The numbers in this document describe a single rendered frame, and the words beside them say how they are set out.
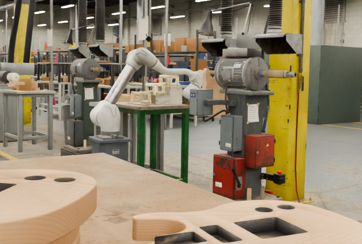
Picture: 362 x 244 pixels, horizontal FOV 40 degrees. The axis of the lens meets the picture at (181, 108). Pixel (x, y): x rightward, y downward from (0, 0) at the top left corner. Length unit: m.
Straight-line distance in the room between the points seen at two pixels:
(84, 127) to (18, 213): 5.52
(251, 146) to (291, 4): 1.62
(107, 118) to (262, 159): 1.26
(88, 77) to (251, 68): 2.87
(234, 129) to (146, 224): 2.81
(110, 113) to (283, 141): 1.72
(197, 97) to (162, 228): 2.87
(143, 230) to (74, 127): 5.19
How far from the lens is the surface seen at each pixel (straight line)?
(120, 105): 4.73
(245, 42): 4.03
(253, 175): 3.92
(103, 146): 4.01
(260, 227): 1.01
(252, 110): 3.82
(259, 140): 3.73
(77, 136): 6.17
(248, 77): 3.74
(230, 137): 3.75
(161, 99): 4.72
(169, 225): 0.98
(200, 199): 1.47
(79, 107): 6.20
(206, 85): 4.14
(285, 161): 4.85
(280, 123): 4.85
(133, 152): 5.72
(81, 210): 0.79
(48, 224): 0.72
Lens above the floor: 1.28
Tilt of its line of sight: 5 degrees down
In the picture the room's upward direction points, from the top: 1 degrees clockwise
